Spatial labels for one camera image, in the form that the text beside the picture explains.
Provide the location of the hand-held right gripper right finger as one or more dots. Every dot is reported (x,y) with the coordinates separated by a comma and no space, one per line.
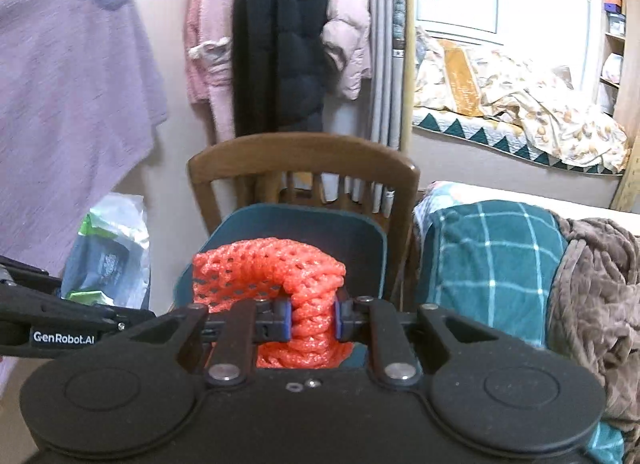
(339,320)

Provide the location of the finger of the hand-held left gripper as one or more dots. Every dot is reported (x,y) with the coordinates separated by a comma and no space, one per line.
(75,299)

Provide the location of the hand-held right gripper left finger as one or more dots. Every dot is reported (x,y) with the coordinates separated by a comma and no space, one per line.
(286,320)

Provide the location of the red foam net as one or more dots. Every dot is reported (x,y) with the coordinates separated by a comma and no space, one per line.
(270,269)

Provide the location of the clear green plastic bag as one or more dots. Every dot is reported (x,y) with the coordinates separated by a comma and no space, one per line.
(110,254)

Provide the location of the teal trash bin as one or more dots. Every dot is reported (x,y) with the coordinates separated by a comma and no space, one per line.
(360,254)

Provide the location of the teal plaid blanket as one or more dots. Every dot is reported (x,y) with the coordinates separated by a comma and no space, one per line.
(490,269)

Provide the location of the wooden chair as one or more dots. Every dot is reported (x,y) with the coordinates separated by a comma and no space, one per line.
(305,153)

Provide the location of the purple fleece robe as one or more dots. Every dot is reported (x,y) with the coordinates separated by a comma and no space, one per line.
(70,93)

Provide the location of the triangle pattern quilt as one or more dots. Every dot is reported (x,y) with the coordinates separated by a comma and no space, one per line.
(465,131)

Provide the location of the brown fleece blanket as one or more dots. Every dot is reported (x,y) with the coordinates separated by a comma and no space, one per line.
(600,304)

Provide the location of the black puffer coat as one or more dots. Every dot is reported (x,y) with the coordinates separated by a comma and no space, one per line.
(285,43)

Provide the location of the grey curtain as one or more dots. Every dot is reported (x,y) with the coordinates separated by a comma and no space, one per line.
(386,43)

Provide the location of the wooden pole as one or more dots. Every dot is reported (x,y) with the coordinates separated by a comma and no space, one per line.
(408,43)

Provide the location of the pink fleece robe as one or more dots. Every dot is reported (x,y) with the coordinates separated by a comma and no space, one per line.
(210,43)

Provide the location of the floral duvet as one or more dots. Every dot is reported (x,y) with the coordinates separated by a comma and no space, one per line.
(525,98)

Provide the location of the pink puffer jacket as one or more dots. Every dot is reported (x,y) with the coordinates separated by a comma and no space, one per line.
(350,18)

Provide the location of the wall shelf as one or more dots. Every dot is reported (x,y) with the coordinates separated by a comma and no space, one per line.
(614,33)

